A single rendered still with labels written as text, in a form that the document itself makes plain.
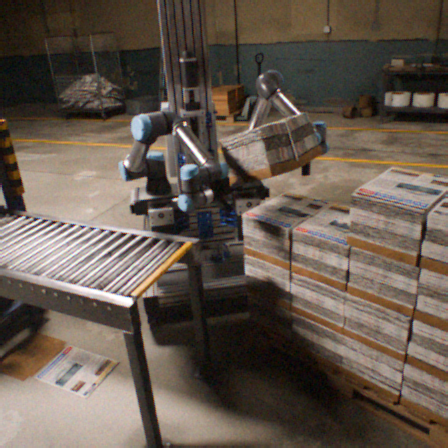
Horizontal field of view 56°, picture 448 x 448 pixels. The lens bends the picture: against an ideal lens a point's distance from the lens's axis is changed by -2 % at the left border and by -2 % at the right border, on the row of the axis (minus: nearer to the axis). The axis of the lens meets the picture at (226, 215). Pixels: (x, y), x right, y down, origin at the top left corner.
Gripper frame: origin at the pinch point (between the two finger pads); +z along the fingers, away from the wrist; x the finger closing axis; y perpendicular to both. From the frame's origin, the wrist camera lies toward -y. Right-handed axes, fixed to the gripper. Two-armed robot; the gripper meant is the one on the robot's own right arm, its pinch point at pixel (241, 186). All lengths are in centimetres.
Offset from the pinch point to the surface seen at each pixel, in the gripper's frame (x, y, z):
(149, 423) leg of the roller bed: 10, -79, -79
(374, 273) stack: -56, -46, 4
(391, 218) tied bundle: -70, -24, 4
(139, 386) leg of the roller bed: 3, -59, -80
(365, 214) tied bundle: -60, -22, 4
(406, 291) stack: -68, -54, 5
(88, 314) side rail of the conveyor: 8, -25, -86
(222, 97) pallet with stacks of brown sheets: 440, 114, 405
